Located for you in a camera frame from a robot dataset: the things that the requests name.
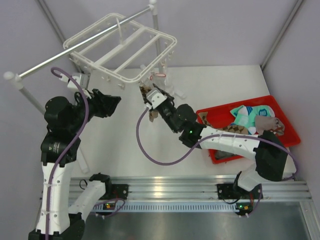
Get brown argyle sock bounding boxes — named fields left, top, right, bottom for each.
left=197, top=112, right=249, bottom=135
left=139, top=84, right=159, bottom=123

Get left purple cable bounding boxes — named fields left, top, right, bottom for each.
left=43, top=66, right=126, bottom=240

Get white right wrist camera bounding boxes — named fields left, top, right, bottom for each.
left=145, top=88, right=168, bottom=110

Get red plastic tray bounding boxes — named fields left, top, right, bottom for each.
left=195, top=95, right=301, bottom=165

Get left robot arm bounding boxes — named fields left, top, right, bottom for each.
left=28, top=89, right=121, bottom=240

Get grey sock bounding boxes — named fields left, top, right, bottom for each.
left=214, top=150, right=237, bottom=160

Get taupe sock red stripes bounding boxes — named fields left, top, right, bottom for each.
left=254, top=115, right=285, bottom=136

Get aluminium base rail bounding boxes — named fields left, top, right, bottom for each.
left=61, top=176, right=312, bottom=216

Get white clip drying hanger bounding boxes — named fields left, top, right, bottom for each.
left=63, top=13, right=178, bottom=84

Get metal drying rack stand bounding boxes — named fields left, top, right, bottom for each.
left=3, top=0, right=178, bottom=113

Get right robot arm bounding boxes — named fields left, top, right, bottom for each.
left=146, top=86, right=288, bottom=200

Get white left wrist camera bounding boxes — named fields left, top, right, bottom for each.
left=59, top=72, right=90, bottom=92

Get teal white sock upper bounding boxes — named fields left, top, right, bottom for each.
left=230, top=105, right=275, bottom=135

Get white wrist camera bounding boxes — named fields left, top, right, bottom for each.
left=59, top=72, right=90, bottom=92
left=145, top=88, right=168, bottom=110

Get purple cable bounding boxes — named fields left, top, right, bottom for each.
left=43, top=66, right=126, bottom=240
left=135, top=107, right=301, bottom=218

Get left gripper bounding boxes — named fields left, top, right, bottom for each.
left=67, top=87, right=121, bottom=132

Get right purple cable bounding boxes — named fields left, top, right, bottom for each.
left=135, top=107, right=301, bottom=218

